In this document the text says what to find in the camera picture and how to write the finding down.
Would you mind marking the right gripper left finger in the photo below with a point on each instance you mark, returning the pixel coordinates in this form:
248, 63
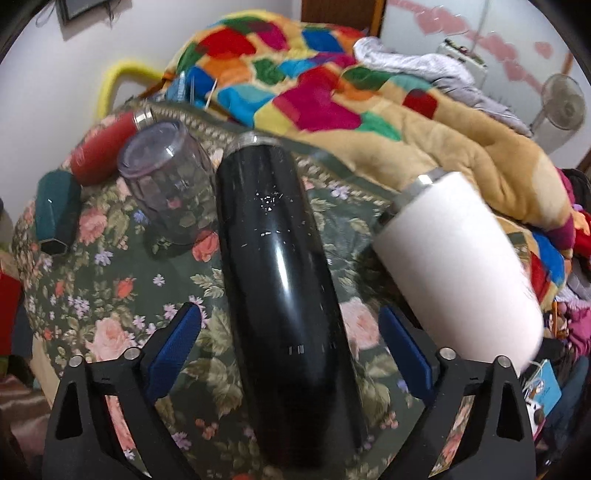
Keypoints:
81, 441

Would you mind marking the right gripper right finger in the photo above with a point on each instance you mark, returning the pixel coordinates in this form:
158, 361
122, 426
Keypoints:
474, 424

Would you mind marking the black thermos cup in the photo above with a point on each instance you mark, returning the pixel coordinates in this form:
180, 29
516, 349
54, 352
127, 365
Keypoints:
290, 341

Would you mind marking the white tumbler cup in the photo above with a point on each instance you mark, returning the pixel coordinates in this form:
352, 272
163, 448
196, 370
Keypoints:
458, 271

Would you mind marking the dark green faceted cup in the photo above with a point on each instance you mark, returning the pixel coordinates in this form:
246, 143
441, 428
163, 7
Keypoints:
57, 210

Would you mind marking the clear purple plastic cup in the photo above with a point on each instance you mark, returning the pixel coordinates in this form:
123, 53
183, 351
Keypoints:
171, 179

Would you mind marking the blue cartoon card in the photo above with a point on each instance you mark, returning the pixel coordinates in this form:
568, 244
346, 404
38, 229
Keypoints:
541, 393

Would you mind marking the floral green tablecloth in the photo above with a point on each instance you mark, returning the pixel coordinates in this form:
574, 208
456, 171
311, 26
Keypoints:
121, 282

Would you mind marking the red paper bag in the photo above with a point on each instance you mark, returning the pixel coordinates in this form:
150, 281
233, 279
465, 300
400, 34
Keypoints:
10, 296

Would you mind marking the red thermos bottle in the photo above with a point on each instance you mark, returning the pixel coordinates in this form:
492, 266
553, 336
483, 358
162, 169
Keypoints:
95, 159

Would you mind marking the white standing fan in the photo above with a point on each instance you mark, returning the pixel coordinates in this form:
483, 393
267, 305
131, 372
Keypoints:
563, 112

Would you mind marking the grey white crumpled sheet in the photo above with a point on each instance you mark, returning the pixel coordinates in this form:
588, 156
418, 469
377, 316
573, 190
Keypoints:
445, 73

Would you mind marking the white small cabinet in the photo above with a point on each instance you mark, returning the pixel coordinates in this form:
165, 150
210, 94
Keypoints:
471, 61

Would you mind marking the yellow foam tube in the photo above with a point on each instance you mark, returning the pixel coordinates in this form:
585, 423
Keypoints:
136, 70

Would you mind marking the colourful patchwork blanket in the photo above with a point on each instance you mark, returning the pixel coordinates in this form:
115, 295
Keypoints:
301, 81

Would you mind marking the brown wooden door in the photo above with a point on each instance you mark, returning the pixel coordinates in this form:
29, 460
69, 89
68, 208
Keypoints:
364, 15

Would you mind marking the wall mounted television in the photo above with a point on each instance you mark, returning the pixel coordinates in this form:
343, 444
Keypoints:
69, 10

